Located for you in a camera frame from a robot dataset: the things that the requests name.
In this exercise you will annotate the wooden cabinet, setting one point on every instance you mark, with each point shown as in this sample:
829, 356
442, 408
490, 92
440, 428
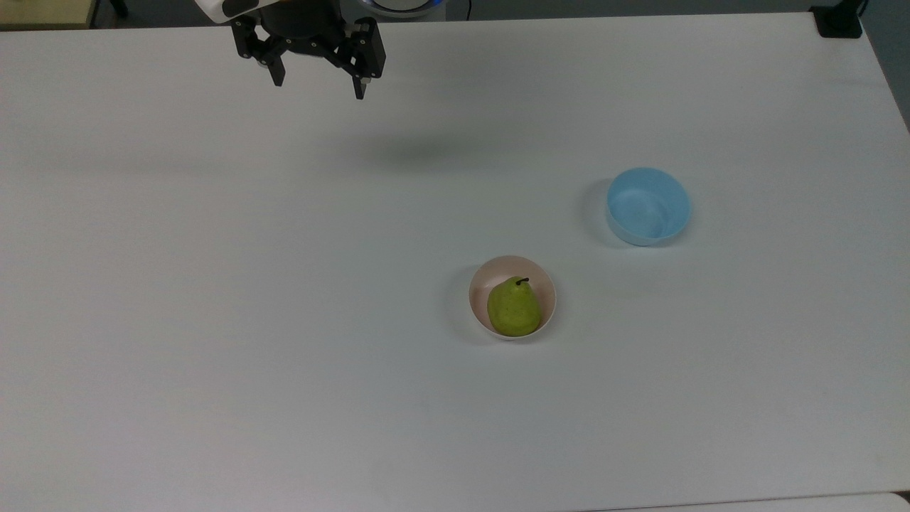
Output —
43, 11

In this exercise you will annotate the green pear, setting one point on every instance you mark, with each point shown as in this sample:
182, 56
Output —
513, 309

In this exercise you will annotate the black table clamp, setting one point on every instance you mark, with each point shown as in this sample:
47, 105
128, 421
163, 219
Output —
839, 21

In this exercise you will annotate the light blue bowl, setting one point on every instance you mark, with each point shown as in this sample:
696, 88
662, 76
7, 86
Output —
648, 208

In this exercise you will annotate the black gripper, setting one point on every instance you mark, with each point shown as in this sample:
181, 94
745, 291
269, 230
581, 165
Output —
302, 21

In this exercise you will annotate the black chair leg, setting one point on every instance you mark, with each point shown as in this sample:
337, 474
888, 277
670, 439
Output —
119, 7

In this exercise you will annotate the pink bowl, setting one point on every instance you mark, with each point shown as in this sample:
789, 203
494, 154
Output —
498, 274

